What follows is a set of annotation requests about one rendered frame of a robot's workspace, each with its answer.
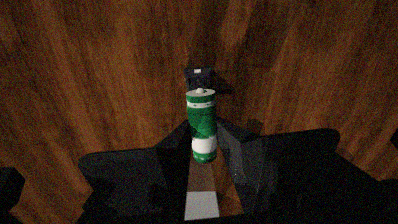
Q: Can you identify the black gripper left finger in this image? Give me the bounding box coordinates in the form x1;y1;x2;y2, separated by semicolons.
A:
78;119;192;222

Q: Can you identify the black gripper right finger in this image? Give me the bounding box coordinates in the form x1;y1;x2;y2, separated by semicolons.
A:
216;116;340;213

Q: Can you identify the green and white battery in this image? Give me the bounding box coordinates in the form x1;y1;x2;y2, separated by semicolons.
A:
186;88;217;163

